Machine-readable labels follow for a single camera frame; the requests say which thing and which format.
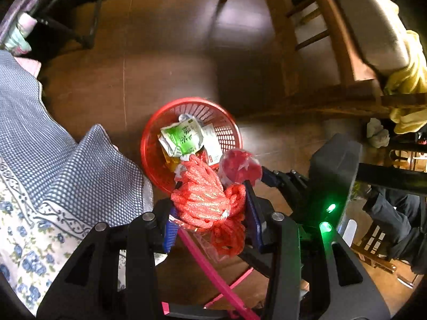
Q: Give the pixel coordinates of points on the person's leg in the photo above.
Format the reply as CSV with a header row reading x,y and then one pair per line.
x,y
400,220

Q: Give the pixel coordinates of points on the pink plastic rod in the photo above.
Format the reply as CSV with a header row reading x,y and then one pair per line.
x,y
213,273

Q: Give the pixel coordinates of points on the brown wooden chair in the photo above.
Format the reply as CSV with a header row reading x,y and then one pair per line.
x,y
283,40

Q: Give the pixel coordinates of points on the orange packet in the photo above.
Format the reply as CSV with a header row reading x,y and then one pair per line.
x,y
171,163

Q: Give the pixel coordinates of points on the wooden stool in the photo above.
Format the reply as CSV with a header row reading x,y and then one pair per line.
x,y
372,240

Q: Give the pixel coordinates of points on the yellow cloth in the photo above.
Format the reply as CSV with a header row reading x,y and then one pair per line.
x,y
410,76

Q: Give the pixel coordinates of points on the white paper packet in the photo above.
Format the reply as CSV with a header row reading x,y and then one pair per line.
x,y
212,140

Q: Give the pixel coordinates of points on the beige seat cushion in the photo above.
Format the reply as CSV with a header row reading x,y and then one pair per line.
x,y
370,23

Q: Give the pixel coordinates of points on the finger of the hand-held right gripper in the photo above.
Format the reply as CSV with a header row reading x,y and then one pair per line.
x,y
272,177

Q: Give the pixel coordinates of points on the black metal rack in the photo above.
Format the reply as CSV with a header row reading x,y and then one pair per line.
x,y
88,23

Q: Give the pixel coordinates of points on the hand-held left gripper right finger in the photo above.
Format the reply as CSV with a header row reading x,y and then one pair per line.
x,y
283,256

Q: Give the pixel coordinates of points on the red plastic basket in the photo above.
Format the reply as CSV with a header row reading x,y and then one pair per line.
x,y
222,130

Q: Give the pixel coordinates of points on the green tissue packet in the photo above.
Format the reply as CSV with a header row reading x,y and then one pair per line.
x,y
183,136

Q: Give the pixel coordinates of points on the mint and pink cloth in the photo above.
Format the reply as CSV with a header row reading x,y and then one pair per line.
x,y
18,33

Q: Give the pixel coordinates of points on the grey crumpled cloth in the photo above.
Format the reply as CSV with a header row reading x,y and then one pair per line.
x,y
378,133

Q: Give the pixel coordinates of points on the blue floral bed sheet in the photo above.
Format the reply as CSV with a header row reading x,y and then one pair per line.
x,y
33,140

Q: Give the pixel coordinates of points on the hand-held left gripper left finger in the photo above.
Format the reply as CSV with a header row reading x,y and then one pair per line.
x,y
140,266

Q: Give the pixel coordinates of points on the red ball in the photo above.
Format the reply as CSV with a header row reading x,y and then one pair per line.
x,y
238,166

